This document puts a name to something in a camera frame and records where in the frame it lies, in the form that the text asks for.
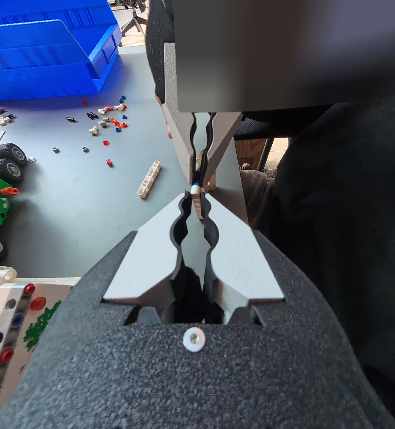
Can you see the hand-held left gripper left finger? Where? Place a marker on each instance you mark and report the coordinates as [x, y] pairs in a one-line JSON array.
[[147, 264]]

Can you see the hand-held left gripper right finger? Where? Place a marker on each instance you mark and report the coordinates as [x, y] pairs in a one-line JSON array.
[[244, 264]]

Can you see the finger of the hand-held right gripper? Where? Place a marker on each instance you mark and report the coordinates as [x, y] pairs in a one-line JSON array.
[[175, 127], [222, 137]]

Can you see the white lego beam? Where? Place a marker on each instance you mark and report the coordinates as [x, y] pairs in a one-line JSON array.
[[149, 179], [211, 183]]

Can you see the blue white Lego pin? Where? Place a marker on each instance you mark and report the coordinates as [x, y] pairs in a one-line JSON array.
[[197, 204]]

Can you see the white lego garbage container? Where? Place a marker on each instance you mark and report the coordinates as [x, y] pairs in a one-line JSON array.
[[3, 318]]

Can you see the person's right hand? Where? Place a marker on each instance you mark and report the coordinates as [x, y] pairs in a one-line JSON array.
[[164, 114]]

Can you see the black office chair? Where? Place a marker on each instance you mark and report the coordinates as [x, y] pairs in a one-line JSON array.
[[132, 18]]

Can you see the beige cloth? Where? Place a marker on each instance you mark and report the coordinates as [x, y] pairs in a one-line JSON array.
[[256, 194]]

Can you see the scatter of coloured round studs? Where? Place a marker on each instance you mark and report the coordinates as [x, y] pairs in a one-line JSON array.
[[106, 143]]

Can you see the person's black clothing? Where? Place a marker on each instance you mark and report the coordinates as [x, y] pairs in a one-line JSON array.
[[334, 234]]

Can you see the blue plastic bin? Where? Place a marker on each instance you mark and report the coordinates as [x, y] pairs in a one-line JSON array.
[[33, 67]]

